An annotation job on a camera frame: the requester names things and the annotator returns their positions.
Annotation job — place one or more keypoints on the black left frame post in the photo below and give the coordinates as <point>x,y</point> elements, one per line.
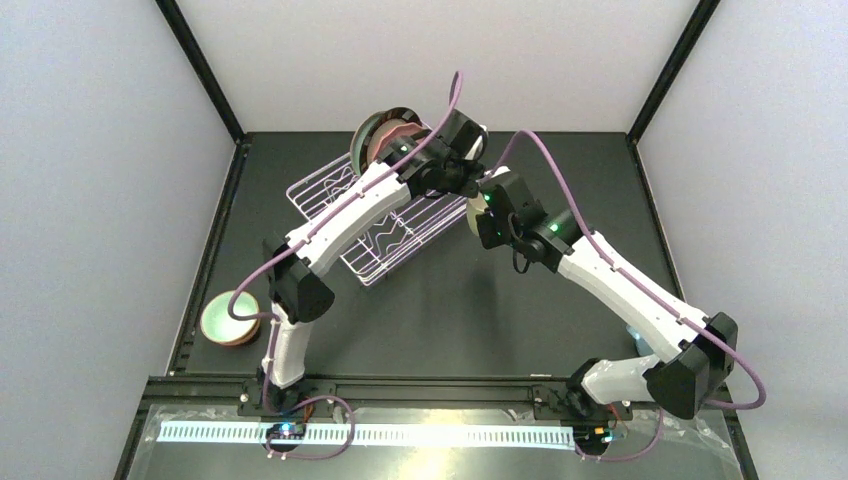
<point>195,56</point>

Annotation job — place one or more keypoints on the mint green flower plate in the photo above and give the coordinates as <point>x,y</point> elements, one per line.
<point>360,153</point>

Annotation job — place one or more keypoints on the mint green brown bowl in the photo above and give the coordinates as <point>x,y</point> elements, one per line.
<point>218,326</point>

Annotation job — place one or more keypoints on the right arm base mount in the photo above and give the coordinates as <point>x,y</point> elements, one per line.
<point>594,426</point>

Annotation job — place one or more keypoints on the pink polka dot plate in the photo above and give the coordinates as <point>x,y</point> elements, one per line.
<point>386,132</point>

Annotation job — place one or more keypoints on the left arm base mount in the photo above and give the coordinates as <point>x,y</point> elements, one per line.
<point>284,412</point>

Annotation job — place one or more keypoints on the black frame post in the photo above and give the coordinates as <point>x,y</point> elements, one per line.
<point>683,47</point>
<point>195,56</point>

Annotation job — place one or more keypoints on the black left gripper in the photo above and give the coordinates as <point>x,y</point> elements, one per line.
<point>465,177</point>

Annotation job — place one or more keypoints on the white wire dish rack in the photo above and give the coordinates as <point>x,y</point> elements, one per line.
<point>392,239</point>

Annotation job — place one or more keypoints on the green ceramic mug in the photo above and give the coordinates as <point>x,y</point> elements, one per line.
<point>475,207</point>

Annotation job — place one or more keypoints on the black right frame post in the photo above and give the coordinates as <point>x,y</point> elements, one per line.
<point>683,47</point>

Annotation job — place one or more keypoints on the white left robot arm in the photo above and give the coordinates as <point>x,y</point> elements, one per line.
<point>396,159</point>

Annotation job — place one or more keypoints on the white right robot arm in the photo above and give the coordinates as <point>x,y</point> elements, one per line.
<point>689,358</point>

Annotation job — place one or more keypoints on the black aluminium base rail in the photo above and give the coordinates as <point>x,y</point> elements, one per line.
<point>181,389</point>

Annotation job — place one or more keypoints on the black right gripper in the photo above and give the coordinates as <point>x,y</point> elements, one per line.
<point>489,221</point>

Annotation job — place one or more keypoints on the blue ceramic mug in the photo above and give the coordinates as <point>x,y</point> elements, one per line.
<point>641,345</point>

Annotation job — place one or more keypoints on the white slotted cable duct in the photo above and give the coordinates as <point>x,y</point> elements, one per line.
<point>392,435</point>

